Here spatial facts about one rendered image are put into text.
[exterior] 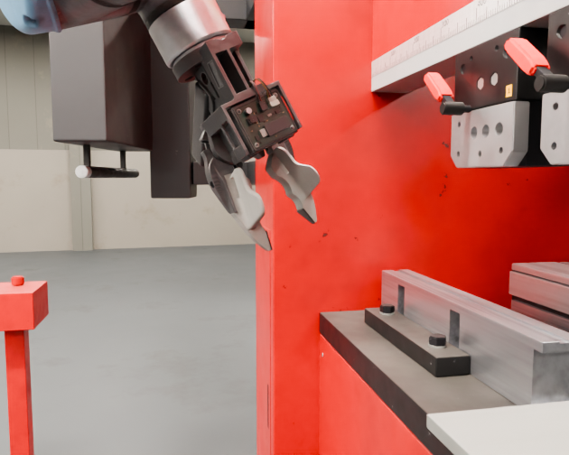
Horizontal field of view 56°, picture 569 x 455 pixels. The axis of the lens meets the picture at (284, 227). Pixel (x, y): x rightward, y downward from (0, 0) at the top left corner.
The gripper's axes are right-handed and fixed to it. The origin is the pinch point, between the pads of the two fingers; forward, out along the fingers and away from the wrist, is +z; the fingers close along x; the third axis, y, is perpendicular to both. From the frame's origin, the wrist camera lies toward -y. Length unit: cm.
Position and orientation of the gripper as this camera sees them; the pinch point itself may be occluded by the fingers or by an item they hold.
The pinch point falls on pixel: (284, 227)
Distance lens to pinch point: 59.2
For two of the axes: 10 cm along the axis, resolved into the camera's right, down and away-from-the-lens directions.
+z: 4.7, 8.8, 1.1
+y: 4.4, -1.2, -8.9
